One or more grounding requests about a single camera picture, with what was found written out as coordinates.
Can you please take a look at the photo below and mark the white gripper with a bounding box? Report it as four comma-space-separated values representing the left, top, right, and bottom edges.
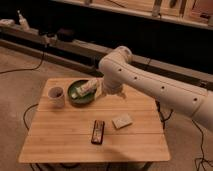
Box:
96, 83, 127, 99

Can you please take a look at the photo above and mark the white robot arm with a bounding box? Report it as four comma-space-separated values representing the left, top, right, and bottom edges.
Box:
99, 46, 213, 132

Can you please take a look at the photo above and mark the green round plate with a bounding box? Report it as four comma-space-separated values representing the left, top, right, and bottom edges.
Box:
67, 79, 99, 105

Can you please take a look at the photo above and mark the beige rectangular sponge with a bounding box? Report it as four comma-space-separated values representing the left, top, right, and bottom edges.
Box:
112, 114, 133, 129

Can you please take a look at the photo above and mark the dark rectangular chocolate bar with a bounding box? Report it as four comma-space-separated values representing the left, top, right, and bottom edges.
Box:
91, 120, 105, 145

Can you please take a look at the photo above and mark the white ceramic mug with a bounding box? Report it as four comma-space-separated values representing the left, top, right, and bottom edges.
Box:
48, 87, 65, 108

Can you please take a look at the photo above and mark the wooden slatted table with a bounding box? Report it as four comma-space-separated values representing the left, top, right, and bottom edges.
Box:
19, 78, 170, 163

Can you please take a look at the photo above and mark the dark box on ledge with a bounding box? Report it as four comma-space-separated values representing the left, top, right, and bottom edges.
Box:
57, 29, 75, 42

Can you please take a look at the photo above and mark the white spray bottle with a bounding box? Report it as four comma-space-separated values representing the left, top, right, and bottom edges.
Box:
17, 11, 30, 31

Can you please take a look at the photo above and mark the black floor cable left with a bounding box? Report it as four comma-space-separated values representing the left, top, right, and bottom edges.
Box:
0, 46, 46, 76

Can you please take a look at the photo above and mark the black cable under table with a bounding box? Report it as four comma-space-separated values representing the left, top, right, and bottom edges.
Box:
22, 103, 40, 130

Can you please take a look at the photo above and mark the black cable right side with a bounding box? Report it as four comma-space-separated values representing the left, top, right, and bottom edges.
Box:
155, 100, 209, 171

